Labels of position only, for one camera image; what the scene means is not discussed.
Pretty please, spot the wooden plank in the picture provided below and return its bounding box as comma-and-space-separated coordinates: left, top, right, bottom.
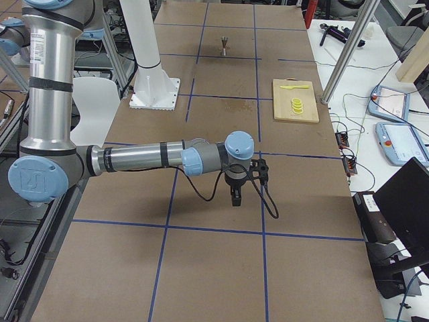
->
396, 30, 429, 83

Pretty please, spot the yellow plastic knife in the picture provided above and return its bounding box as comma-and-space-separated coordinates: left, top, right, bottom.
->
279, 85, 310, 90

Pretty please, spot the near blue teach pendant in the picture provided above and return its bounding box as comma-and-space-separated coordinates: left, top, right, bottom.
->
375, 122, 428, 167

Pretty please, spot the black box with label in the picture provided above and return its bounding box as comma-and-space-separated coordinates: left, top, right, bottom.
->
353, 191, 396, 245

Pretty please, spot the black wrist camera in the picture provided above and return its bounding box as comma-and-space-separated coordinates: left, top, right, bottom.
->
249, 158, 269, 186

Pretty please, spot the red cylinder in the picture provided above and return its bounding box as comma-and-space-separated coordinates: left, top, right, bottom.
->
304, 0, 318, 30

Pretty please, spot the steel double jigger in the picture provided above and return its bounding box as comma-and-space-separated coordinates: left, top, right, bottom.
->
221, 36, 229, 57

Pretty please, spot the grey office chair right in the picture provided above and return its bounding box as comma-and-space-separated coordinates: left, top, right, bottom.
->
385, 5, 428, 62

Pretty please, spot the black laptop monitor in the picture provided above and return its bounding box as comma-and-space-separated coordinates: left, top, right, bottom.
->
373, 157, 428, 269

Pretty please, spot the far blue teach pendant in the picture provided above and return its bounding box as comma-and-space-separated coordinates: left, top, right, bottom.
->
367, 85, 410, 122

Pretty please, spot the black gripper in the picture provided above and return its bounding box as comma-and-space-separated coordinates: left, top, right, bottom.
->
225, 164, 248, 206

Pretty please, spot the white camera stand pedestal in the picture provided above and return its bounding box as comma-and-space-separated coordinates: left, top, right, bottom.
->
120, 0, 180, 111

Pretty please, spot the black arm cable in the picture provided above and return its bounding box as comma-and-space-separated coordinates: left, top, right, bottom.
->
174, 164, 280, 219

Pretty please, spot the aluminium frame post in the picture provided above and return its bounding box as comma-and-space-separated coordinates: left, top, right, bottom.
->
321, 0, 380, 105

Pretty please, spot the bamboo cutting board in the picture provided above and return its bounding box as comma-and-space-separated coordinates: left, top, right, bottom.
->
272, 79, 319, 123

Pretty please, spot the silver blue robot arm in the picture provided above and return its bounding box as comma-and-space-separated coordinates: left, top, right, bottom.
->
1, 17, 30, 56
8, 1, 257, 207

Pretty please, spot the blue teach pendant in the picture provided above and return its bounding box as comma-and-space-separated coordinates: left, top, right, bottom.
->
367, 85, 410, 122
375, 122, 428, 167

